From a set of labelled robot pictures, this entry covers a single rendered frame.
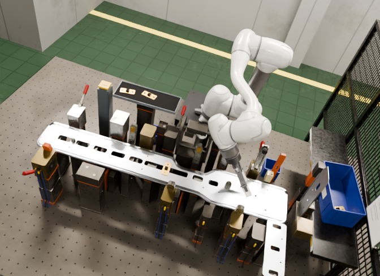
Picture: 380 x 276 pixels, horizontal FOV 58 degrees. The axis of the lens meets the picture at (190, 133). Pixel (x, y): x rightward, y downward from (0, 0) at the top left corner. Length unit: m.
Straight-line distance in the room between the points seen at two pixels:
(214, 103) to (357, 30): 2.79
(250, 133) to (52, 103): 1.59
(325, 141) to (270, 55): 0.72
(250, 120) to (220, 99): 0.85
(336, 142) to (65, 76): 2.02
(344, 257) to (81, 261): 1.28
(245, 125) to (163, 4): 3.72
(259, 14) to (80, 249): 3.67
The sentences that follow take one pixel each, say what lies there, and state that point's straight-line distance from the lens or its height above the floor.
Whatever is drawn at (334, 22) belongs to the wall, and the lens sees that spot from 4.72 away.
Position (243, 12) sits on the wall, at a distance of 4.75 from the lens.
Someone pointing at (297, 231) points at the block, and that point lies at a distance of 1.79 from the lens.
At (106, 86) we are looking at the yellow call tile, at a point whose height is 1.16.
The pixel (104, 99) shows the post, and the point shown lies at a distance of 2.09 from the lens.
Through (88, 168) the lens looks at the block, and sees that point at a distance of 1.81.
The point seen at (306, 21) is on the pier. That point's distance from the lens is 4.55.
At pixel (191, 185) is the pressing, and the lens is 1.82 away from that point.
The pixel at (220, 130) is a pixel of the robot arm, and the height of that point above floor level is 1.39.
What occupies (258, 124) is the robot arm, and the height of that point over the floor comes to 1.50.
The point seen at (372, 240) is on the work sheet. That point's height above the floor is 1.17.
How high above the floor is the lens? 2.48
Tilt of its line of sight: 46 degrees down
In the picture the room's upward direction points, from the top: 13 degrees clockwise
